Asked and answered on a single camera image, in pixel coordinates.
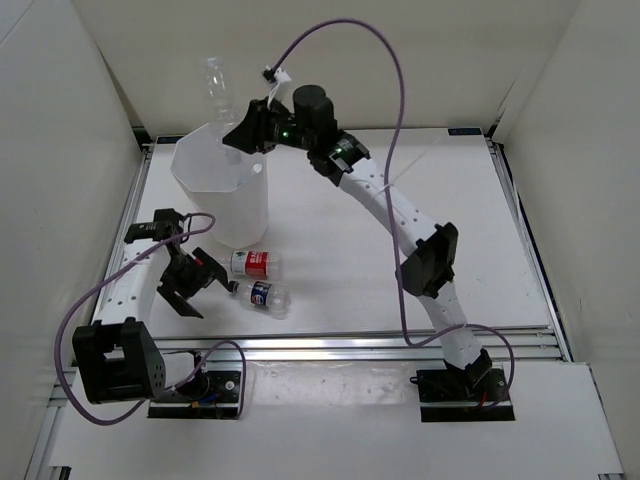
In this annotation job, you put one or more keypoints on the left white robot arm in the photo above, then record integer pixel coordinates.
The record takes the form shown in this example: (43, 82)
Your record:
(117, 357)

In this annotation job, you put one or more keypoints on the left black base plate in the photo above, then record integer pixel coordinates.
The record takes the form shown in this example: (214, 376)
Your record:
(214, 394)

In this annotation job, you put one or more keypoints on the white octagonal plastic bin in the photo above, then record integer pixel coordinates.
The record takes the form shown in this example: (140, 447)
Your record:
(226, 183)

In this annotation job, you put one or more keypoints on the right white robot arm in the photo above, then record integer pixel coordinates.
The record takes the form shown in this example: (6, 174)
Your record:
(425, 249)

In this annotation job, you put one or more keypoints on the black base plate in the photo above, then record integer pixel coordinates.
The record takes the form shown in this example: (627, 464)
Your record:
(214, 394)
(444, 400)

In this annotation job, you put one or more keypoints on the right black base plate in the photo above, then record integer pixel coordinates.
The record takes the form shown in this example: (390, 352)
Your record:
(444, 400)

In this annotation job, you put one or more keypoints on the white front panel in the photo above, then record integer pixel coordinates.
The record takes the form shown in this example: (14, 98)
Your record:
(356, 421)

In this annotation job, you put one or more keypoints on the aluminium frame rail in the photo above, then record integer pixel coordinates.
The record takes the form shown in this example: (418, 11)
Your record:
(338, 265)

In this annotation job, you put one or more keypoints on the red label bottle red cap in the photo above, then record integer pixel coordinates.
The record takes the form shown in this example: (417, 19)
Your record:
(253, 264)

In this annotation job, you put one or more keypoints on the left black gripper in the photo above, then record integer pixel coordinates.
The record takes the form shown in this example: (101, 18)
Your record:
(203, 278)

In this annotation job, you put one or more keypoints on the Pepsi bottle black cap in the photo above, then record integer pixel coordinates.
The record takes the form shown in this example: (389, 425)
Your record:
(262, 295)

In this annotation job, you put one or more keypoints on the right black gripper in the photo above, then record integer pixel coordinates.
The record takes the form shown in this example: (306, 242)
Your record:
(254, 131)

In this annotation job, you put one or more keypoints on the clear bottle blue cap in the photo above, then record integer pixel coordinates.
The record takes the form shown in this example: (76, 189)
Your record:
(223, 115)

